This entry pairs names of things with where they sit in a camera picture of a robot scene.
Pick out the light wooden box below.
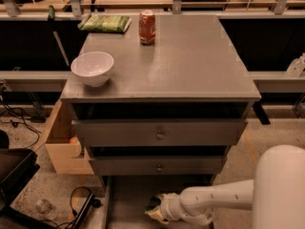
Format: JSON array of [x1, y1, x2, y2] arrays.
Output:
[[45, 100, 93, 175]]

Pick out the white bracket on rail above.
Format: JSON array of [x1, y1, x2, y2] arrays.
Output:
[[287, 53, 305, 77]]

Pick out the white bowl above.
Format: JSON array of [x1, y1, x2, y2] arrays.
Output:
[[71, 52, 114, 87]]

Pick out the grey bottom drawer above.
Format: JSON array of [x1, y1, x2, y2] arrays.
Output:
[[103, 175, 214, 229]]

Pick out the green chip bag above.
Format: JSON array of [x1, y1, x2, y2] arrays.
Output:
[[77, 14, 132, 33]]

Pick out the green yellow sponge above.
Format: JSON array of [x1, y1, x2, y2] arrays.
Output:
[[147, 197, 161, 210]]

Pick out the grey top drawer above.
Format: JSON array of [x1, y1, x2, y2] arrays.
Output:
[[72, 119, 247, 147]]

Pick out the black floor cable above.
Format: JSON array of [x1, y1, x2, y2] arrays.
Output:
[[0, 83, 42, 149]]

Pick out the grey middle drawer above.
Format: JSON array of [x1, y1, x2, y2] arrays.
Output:
[[89, 156, 226, 176]]

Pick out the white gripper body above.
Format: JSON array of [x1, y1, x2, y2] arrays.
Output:
[[160, 193, 189, 221]]

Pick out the grey drawer cabinet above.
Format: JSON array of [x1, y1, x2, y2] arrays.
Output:
[[60, 13, 262, 189]]

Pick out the clear plastic cup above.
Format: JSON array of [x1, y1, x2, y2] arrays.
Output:
[[36, 198, 52, 214]]

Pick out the orange ball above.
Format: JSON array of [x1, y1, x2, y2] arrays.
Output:
[[69, 136, 78, 144]]

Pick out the orange soda can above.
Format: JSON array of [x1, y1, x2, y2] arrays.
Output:
[[138, 10, 155, 45]]

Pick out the grey drawer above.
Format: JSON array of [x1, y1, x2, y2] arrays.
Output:
[[89, 156, 226, 176], [103, 175, 214, 229], [72, 119, 247, 147]]

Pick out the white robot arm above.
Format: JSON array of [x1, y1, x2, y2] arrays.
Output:
[[145, 145, 305, 229]]

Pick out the black power strip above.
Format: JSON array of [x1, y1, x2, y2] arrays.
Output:
[[71, 193, 95, 229]]

